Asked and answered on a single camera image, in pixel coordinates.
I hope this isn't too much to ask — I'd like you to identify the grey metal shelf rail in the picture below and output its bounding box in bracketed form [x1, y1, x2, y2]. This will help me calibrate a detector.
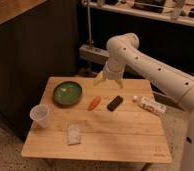
[78, 44, 194, 84]

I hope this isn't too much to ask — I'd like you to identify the black rectangular device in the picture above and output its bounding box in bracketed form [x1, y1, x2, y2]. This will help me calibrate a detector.
[107, 96, 123, 111]

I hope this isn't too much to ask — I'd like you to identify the metal vertical pole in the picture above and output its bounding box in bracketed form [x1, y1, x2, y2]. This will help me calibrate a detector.
[87, 0, 93, 49]

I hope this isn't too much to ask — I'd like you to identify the upper cluttered shelf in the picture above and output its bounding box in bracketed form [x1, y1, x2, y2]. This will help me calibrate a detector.
[81, 0, 194, 27]

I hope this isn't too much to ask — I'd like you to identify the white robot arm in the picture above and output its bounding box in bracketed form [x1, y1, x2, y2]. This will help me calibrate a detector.
[94, 33, 194, 171]

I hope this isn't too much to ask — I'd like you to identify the clear plastic cup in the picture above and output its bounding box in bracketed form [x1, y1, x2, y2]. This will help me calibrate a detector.
[30, 104, 49, 128]

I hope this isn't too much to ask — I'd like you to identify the light wooden table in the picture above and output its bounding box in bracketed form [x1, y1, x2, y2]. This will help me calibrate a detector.
[22, 77, 171, 163]

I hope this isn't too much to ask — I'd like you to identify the dark wooden cabinet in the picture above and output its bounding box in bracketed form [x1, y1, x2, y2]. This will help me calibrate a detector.
[0, 0, 78, 139]

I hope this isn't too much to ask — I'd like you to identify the green ceramic bowl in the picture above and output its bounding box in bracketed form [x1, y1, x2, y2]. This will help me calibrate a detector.
[52, 81, 82, 106]

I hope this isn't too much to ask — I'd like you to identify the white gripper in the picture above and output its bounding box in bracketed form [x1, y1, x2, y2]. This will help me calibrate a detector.
[94, 64, 124, 89]

